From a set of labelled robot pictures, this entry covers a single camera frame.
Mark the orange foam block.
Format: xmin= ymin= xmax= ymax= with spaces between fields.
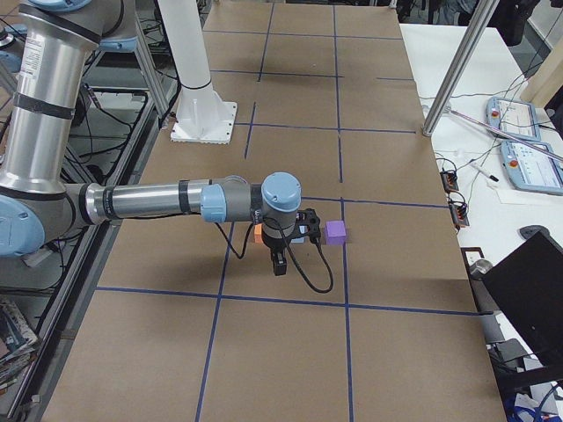
xmin=253 ymin=224 xmax=263 ymax=244

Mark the purple foam block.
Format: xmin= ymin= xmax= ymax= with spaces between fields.
xmin=325 ymin=220 xmax=347 ymax=245

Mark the lower orange connector box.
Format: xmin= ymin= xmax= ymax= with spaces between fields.
xmin=449 ymin=200 xmax=470 ymax=229

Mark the orange connector box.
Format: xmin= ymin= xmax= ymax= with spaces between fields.
xmin=440 ymin=170 xmax=458 ymax=193
xmin=449 ymin=200 xmax=470 ymax=229

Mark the upper orange connector box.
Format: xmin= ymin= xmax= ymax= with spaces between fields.
xmin=440 ymin=170 xmax=458 ymax=193

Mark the black marker pen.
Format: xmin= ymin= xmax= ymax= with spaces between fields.
xmin=471 ymin=162 xmax=499 ymax=183

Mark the black laptop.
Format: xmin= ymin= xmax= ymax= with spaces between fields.
xmin=479 ymin=231 xmax=563 ymax=366

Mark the lower teach pendant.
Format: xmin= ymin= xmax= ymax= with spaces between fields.
xmin=501 ymin=140 xmax=562 ymax=196

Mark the teach pendant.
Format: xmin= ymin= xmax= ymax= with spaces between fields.
xmin=501 ymin=140 xmax=562 ymax=196
xmin=486 ymin=97 xmax=541 ymax=142

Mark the stack of magazines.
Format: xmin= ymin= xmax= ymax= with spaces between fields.
xmin=1 ymin=295 xmax=39 ymax=394

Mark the upper teach pendant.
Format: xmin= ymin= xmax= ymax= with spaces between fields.
xmin=486 ymin=97 xmax=541 ymax=142

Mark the black camera cable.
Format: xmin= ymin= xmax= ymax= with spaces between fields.
xmin=215 ymin=217 xmax=335 ymax=294

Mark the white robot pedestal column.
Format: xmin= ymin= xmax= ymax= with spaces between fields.
xmin=158 ymin=0 xmax=238 ymax=144

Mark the aluminium frame post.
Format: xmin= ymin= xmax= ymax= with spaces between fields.
xmin=422 ymin=0 xmax=499 ymax=137

